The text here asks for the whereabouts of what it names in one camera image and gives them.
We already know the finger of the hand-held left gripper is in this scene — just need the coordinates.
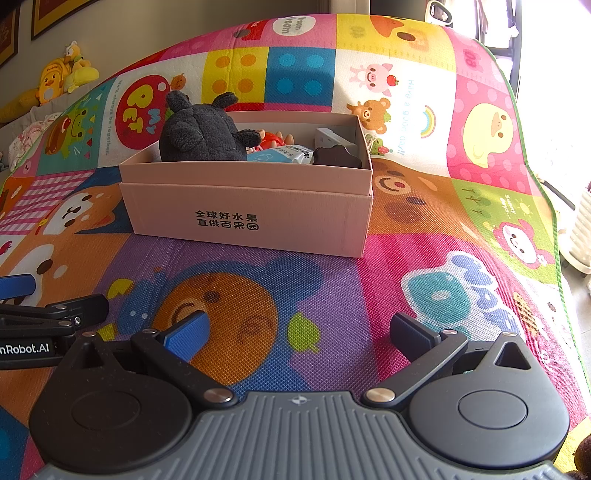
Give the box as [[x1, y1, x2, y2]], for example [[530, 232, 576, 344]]
[[0, 294, 110, 341], [0, 274, 38, 305]]

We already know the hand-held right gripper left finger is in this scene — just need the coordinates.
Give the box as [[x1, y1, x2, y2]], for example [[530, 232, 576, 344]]
[[69, 310, 237, 407]]

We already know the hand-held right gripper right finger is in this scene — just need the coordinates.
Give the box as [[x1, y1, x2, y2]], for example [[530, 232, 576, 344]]
[[361, 313, 533, 408]]

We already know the pink cardboard box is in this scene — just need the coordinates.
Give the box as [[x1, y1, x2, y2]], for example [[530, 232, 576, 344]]
[[119, 110, 375, 258]]

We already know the yellow pudding toy brown top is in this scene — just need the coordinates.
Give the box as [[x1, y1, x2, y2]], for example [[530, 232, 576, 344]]
[[311, 144, 363, 169]]

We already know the black plush toy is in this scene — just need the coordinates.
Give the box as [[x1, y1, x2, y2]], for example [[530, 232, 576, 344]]
[[159, 90, 262, 162]]

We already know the orange skull toy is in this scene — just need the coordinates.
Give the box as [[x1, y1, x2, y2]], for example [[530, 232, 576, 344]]
[[259, 130, 297, 151]]

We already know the colourful printed play mat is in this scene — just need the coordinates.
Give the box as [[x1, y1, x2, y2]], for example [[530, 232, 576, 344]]
[[0, 13, 578, 480]]

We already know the pink white cloth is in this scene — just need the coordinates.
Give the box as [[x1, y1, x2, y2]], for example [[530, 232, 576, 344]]
[[9, 112, 63, 169]]

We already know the yellow banana plush toy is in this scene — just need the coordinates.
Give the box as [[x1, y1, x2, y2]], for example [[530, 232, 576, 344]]
[[0, 88, 40, 123]]

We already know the white ribbed plant pot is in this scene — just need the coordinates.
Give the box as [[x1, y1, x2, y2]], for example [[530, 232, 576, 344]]
[[564, 182, 591, 274]]

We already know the blue tissue packet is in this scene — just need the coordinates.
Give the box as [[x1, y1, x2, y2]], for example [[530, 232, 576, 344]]
[[246, 144, 319, 164]]

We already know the orange striped plush toy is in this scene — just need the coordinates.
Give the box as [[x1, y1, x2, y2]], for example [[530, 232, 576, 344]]
[[37, 59, 72, 106]]

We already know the brown furry object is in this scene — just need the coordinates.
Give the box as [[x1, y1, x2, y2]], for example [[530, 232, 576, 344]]
[[561, 434, 591, 480]]

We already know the white plastic piece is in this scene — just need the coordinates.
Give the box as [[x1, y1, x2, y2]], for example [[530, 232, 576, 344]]
[[315, 127, 361, 158]]

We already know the framed wall picture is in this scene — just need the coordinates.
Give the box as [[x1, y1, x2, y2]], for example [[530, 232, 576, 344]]
[[0, 7, 21, 69], [31, 0, 100, 40]]

